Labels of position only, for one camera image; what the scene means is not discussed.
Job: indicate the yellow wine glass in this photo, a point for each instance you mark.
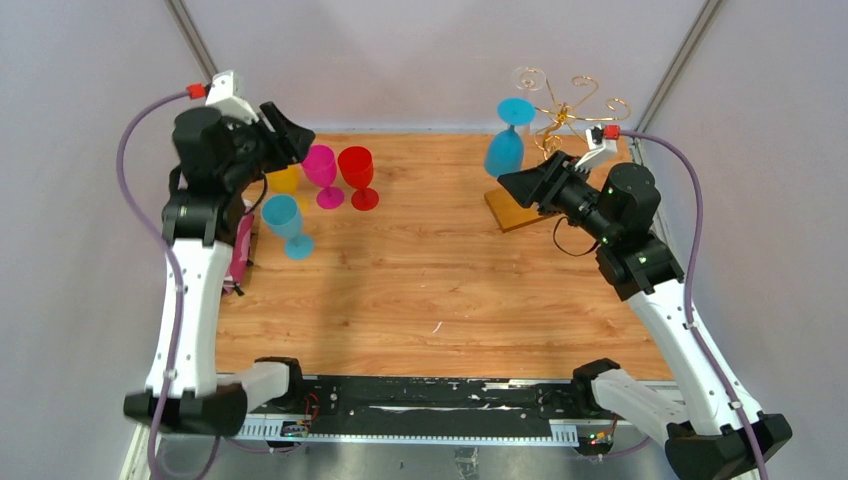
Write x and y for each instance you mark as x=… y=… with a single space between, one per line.
x=287 y=181

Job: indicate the blue wine glass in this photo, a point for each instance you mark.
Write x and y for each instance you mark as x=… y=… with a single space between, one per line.
x=505 y=152
x=283 y=216

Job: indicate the gold wire glass rack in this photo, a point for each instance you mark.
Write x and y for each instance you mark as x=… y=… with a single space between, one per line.
x=566 y=115

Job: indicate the blue wine glass front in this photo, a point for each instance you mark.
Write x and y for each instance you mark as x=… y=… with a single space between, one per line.
x=283 y=216

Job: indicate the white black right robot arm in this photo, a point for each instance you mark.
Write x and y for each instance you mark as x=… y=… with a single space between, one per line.
x=717 y=430

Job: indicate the pink camouflage cloth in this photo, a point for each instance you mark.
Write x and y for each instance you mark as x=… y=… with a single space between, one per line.
x=240 y=260

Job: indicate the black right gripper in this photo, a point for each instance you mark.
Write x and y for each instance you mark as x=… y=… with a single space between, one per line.
x=544 y=182

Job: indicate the black mounting base plate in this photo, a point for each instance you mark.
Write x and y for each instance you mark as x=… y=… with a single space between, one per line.
x=430 y=401

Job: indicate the magenta wine glass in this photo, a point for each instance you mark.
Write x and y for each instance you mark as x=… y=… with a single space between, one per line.
x=320 y=169

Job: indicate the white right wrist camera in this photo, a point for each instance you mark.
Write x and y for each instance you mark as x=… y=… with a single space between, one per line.
x=602 y=142

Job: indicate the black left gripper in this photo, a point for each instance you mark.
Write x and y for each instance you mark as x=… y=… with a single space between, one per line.
x=289 y=143

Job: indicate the clear wine glass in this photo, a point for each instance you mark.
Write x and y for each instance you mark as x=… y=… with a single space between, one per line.
x=529 y=79

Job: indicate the red wine glass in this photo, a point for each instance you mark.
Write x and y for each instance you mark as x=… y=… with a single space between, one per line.
x=356 y=166

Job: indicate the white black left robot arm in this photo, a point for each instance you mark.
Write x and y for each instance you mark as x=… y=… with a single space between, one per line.
x=219 y=156

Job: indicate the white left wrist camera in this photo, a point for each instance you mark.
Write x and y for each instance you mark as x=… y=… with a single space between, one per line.
x=225 y=95

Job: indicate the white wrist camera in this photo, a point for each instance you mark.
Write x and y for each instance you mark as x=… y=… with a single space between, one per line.
x=602 y=142
x=225 y=95

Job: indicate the wooden rack base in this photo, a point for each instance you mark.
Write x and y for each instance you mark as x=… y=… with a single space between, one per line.
x=508 y=214

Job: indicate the aluminium frame rail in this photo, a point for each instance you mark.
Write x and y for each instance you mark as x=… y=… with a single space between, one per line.
x=411 y=417

